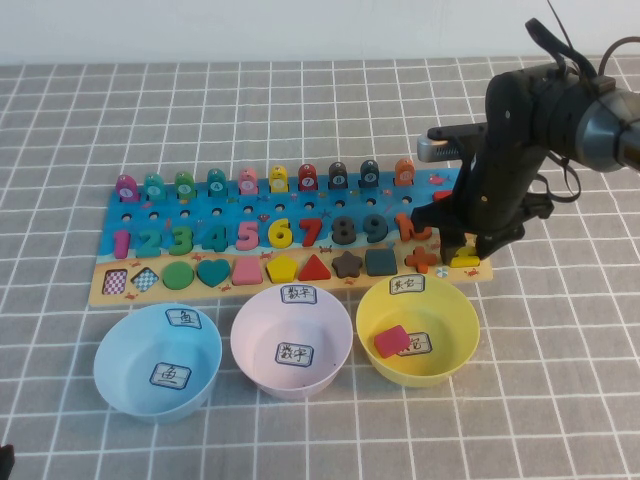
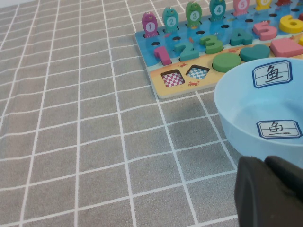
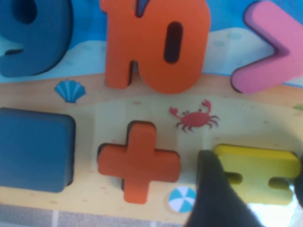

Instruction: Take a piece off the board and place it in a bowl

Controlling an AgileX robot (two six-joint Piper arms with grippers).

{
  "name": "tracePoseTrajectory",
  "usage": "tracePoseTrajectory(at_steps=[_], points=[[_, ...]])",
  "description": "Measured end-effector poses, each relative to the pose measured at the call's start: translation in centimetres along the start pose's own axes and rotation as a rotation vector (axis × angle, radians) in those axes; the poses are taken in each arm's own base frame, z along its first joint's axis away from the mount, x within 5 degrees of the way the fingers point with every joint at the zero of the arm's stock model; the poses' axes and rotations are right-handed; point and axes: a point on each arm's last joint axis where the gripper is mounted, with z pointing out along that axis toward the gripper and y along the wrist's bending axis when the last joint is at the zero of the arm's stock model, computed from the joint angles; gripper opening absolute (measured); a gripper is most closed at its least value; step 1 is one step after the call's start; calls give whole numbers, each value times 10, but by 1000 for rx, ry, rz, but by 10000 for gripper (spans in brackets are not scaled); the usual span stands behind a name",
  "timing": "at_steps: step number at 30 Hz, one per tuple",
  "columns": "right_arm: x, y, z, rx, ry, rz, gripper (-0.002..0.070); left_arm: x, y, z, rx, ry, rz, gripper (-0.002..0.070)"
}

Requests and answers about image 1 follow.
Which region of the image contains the orange number ten piece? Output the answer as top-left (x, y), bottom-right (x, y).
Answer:
top-left (394, 212), bottom-right (434, 244)

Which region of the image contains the yellow plastic bowl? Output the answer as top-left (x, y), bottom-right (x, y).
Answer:
top-left (355, 273), bottom-right (480, 389)

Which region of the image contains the light pink plastic bowl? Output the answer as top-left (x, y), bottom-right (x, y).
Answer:
top-left (229, 284), bottom-right (354, 400)

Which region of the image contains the pink number five piece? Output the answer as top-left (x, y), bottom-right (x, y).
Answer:
top-left (235, 221), bottom-right (261, 253)

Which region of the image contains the red rectangle puzzle piece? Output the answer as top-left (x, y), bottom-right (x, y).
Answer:
top-left (373, 324), bottom-right (411, 360)

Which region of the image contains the blue-green fish peg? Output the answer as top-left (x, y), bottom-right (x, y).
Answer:
top-left (206, 168), bottom-right (229, 199)

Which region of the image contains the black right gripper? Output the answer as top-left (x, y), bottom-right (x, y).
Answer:
top-left (409, 144), bottom-right (555, 266)

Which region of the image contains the brown number eight piece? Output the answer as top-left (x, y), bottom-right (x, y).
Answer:
top-left (332, 215), bottom-right (357, 247)

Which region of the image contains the light blue plastic bowl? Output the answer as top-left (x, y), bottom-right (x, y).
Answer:
top-left (93, 302), bottom-right (223, 425)

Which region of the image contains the green circle piece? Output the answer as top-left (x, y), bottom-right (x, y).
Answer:
top-left (162, 261), bottom-right (195, 291)

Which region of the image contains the dark blue number nine piece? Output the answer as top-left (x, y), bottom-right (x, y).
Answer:
top-left (362, 214), bottom-right (390, 245)

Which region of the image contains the teal number two piece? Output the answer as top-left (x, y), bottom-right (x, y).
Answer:
top-left (135, 228), bottom-right (164, 259)

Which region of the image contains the red fish peg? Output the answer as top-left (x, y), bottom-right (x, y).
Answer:
top-left (297, 163), bottom-right (320, 193)

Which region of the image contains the thick black looped cable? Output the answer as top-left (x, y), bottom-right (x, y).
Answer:
top-left (524, 17), bottom-right (596, 81)

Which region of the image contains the brown fish peg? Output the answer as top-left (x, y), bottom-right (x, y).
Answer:
top-left (328, 161), bottom-right (350, 191)

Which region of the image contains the thin black cable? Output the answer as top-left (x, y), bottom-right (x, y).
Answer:
top-left (534, 149), bottom-right (582, 206)
top-left (597, 37), bottom-right (640, 81)

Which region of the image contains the orange fish peg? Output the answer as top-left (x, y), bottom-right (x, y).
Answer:
top-left (393, 158), bottom-right (416, 187)

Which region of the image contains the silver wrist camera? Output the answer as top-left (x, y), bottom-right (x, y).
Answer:
top-left (417, 124), bottom-right (489, 164)

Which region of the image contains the green number three piece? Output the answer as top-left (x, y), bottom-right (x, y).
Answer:
top-left (168, 226), bottom-right (195, 256)

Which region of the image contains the brown star piece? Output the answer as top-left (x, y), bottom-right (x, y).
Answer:
top-left (331, 250), bottom-right (365, 279)

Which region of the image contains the yellow fish peg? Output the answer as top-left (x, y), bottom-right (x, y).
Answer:
top-left (268, 165), bottom-right (290, 195)

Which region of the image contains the teal heart piece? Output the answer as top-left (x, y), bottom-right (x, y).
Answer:
top-left (195, 259), bottom-right (232, 290)

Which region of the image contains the dark blue square piece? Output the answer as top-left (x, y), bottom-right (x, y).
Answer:
top-left (364, 248), bottom-right (399, 277)

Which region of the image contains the colourful wooden puzzle board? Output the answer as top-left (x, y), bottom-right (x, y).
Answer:
top-left (87, 167), bottom-right (494, 307)

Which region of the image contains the green fish peg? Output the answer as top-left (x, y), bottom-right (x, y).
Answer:
top-left (173, 171), bottom-right (196, 200)

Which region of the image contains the dark blue fish peg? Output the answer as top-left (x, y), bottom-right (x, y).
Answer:
top-left (359, 159), bottom-right (380, 190)

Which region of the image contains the yellow number six piece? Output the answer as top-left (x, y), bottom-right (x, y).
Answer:
top-left (267, 218), bottom-right (295, 250)

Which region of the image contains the pink trapezoid piece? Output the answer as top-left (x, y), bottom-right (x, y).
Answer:
top-left (231, 257), bottom-right (265, 287)

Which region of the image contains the red triangle piece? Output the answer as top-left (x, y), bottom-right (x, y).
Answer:
top-left (298, 253), bottom-right (332, 282)

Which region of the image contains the yellow equals sign piece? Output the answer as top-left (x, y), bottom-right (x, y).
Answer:
top-left (449, 244), bottom-right (482, 268)

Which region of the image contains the purple fish peg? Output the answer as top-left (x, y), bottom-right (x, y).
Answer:
top-left (115, 174), bottom-right (141, 204)

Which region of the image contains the teal number four piece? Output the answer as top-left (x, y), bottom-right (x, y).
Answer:
top-left (201, 225), bottom-right (230, 254)

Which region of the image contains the red number seven piece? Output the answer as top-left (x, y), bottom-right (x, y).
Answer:
top-left (298, 217), bottom-right (325, 249)

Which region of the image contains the grey checked tablecloth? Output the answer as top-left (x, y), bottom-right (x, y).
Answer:
top-left (0, 57), bottom-right (640, 480)

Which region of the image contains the orange plus sign piece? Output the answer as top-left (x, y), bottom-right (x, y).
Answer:
top-left (404, 247), bottom-right (439, 275)

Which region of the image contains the teal fish peg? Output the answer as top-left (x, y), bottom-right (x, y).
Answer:
top-left (143, 172), bottom-right (167, 201)

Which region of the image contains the pink fish peg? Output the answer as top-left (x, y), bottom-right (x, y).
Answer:
top-left (237, 167), bottom-right (259, 196)

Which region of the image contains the yellow pentagon piece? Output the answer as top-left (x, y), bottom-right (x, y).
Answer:
top-left (265, 255), bottom-right (300, 285)

